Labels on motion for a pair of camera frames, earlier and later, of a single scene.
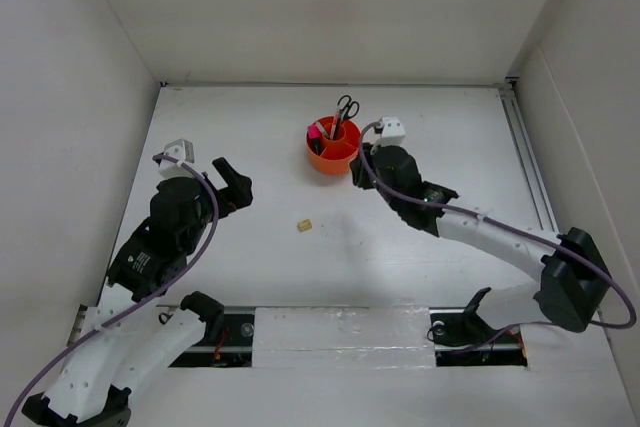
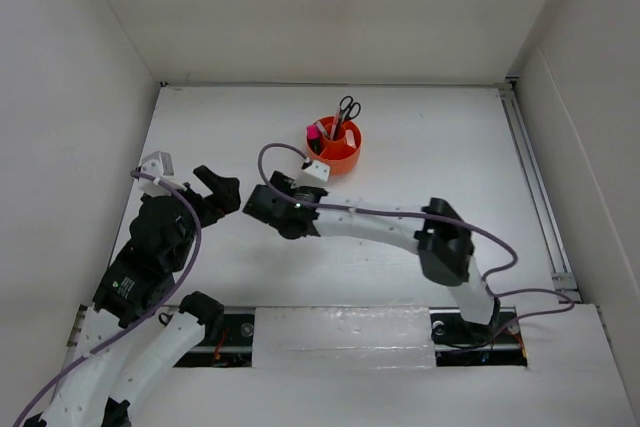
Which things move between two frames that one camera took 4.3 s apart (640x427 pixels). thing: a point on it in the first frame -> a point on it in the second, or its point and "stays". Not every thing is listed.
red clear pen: (334, 124) stays
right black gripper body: (368, 150) -> (284, 183)
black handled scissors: (348, 107) stays
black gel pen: (337, 125) stays
